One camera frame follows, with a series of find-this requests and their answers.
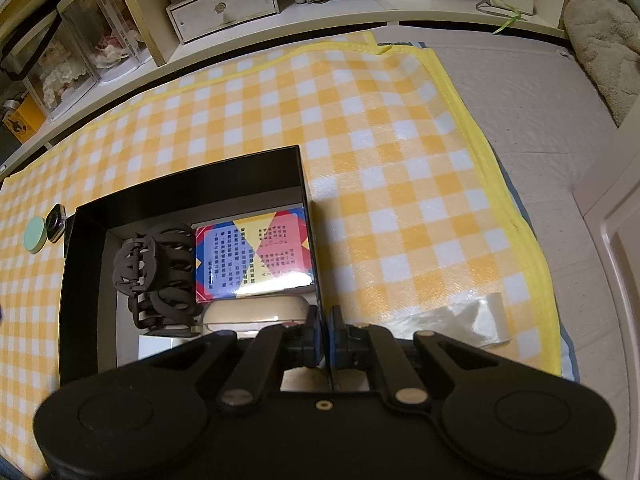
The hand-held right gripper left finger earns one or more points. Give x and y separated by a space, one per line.
306 335

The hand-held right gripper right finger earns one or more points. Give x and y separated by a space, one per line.
340 340

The beige earbuds case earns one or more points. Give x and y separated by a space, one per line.
255 312

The colourful card box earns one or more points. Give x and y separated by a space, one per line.
255 255

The black hair claw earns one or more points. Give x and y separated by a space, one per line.
160 275

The black cardboard box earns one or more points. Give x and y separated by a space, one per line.
200 185

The small black square gadget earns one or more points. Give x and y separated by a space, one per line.
56 221

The mint green round mirror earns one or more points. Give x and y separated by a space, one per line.
37 234

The clear plastic wrapper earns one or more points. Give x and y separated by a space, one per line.
470 317

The yellow checkered mat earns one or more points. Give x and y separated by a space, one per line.
400 160

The blue underlay mat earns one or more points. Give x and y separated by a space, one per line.
570 355

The white panelled door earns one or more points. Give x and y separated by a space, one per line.
620 260

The long wooden shelf unit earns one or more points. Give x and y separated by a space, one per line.
290 22

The small white drawer cabinet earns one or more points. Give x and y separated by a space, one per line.
222 5

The doll in pink dress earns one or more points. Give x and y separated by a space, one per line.
115 50

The yellow printed box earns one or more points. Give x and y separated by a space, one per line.
22 120

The doll in white dress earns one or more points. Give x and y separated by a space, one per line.
60 77

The notebook with green ribbon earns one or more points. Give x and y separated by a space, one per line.
510 2

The cream plush blanket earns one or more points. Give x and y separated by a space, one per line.
600 50

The black fabric headband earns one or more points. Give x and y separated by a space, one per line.
7 67

